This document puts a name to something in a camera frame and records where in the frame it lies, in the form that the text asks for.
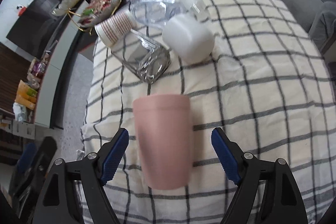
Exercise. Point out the orange snack bags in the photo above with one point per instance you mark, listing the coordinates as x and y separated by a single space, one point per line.
26 96

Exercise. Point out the patterned paper cup stack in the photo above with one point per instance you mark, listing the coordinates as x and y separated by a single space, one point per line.
112 29

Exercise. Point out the grey square glass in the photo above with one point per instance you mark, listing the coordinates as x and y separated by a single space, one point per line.
142 55

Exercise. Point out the pink plastic cup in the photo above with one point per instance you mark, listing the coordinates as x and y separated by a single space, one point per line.
164 134

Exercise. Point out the white plastic cup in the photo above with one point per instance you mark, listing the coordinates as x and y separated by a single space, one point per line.
192 41

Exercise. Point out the frosted clear plastic cup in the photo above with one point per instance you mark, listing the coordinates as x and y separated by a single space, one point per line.
197 8

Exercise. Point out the clear plastic pitcher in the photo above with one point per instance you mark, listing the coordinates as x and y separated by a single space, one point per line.
155 13

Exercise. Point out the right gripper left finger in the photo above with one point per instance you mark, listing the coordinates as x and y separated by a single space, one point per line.
59 200

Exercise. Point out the black flat television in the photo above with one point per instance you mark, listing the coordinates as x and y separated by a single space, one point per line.
34 28

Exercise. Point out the checkered white tablecloth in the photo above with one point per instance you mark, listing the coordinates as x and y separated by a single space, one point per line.
265 84

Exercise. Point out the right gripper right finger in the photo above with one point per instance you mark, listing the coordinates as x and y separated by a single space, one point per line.
281 200

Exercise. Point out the grey white tv cabinet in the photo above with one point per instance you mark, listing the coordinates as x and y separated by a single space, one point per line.
63 44

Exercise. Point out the tiered white snack bowl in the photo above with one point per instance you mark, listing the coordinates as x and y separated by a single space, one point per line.
96 12

